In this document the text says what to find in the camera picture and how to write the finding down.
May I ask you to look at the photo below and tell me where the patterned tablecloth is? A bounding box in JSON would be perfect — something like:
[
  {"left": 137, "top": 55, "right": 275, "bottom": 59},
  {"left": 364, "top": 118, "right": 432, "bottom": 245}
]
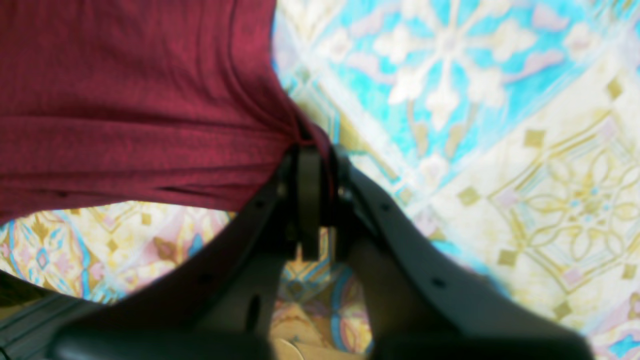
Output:
[{"left": 1, "top": 0, "right": 640, "bottom": 360}]

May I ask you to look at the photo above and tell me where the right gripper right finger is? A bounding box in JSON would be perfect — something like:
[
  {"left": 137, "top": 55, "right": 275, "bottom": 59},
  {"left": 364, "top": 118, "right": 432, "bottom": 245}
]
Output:
[{"left": 331, "top": 146, "right": 594, "bottom": 360}]

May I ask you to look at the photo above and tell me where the dark red t-shirt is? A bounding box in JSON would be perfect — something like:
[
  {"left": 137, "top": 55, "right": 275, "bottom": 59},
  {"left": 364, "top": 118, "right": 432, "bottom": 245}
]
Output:
[{"left": 0, "top": 0, "right": 330, "bottom": 224}]

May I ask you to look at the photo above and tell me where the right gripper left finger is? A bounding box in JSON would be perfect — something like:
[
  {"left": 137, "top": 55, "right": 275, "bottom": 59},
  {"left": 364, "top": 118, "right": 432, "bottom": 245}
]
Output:
[{"left": 50, "top": 147, "right": 322, "bottom": 360}]

